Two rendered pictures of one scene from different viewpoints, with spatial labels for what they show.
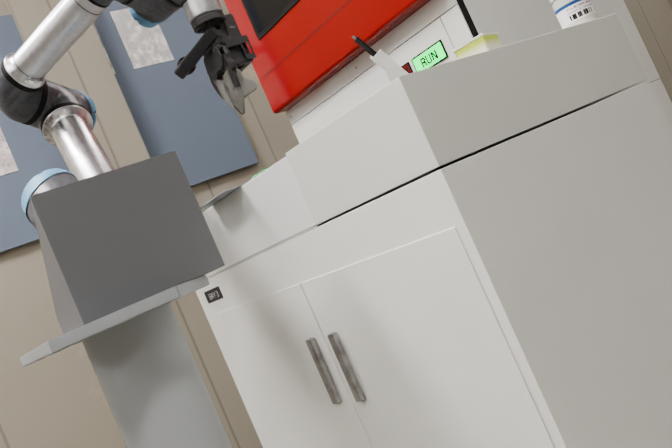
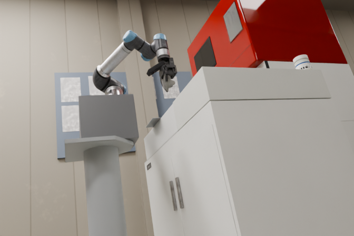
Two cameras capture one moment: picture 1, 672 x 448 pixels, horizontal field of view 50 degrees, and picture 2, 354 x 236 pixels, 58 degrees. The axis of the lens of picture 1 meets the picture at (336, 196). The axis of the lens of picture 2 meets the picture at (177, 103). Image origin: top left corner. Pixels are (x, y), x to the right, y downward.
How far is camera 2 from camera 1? 0.49 m
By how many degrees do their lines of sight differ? 22
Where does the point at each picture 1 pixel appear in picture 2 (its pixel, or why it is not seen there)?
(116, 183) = (108, 99)
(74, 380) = not seen: hidden behind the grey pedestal
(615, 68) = (313, 89)
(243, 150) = not seen: hidden behind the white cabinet
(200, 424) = (112, 192)
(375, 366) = (187, 191)
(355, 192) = (188, 115)
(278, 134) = not seen: hidden behind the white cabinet
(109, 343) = (89, 153)
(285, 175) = (171, 111)
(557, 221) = (262, 136)
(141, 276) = (106, 131)
